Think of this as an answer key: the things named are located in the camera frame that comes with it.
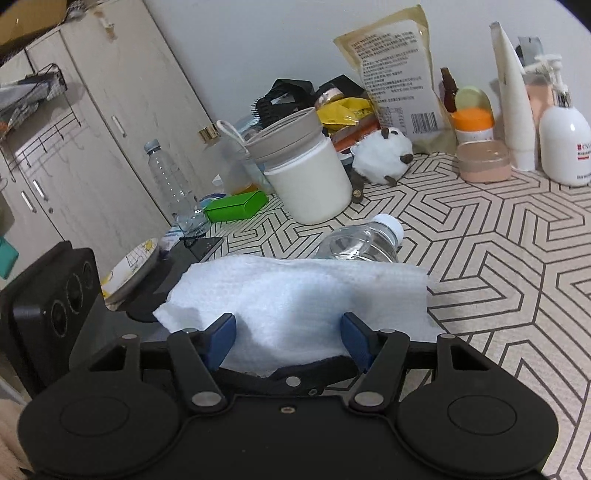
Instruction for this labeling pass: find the white paper towel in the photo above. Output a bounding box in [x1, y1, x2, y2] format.
[154, 255, 443, 377]

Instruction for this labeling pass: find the clear plastic water bottle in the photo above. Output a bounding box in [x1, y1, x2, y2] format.
[314, 214, 404, 263]

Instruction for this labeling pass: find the black induction cooktop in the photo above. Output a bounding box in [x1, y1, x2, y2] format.
[118, 237, 223, 323]

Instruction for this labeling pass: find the yellow patterned plate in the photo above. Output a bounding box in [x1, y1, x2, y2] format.
[101, 238, 159, 305]

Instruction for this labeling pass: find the green rectangular box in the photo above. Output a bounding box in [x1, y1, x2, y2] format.
[204, 190, 269, 223]

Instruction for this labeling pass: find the upright empty plastic bottle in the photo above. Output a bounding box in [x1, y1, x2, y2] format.
[144, 139, 209, 237]

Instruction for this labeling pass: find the beige wardrobe cabinet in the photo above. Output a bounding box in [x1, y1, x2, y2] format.
[1, 1, 214, 274]

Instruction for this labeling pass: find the gold cap clear bottle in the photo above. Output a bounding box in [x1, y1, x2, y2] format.
[204, 134, 250, 195]

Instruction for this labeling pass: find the white jar with beige lid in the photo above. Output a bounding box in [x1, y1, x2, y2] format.
[245, 107, 353, 225]

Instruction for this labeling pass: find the white fluffy sheep toy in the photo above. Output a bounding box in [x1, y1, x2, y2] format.
[352, 127, 414, 186]

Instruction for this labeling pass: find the pink rectangular compact case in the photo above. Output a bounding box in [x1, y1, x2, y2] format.
[457, 140, 512, 183]

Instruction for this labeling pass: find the yellow snack bag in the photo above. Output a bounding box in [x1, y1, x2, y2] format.
[317, 97, 374, 130]

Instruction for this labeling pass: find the orange lid cream jar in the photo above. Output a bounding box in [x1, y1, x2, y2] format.
[451, 107, 495, 144]

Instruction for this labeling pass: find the black bag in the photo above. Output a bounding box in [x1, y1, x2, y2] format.
[254, 79, 315, 128]

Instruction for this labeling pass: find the green round lid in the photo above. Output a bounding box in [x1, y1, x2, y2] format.
[455, 85, 492, 112]

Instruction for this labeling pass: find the small brown glass bottle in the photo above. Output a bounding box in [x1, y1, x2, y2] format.
[441, 67, 458, 113]

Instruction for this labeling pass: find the white pump lotion bottle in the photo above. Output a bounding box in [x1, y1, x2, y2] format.
[535, 54, 590, 187]

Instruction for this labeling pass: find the beige printed food pouch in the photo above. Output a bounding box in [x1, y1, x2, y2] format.
[334, 5, 457, 154]

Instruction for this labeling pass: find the white cosmetic tube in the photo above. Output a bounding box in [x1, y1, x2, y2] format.
[490, 22, 537, 172]

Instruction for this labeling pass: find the brown cardboard box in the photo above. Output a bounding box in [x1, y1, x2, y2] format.
[1, 0, 67, 48]

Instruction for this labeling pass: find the black wire wall rack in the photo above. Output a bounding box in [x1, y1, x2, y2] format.
[1, 63, 85, 188]

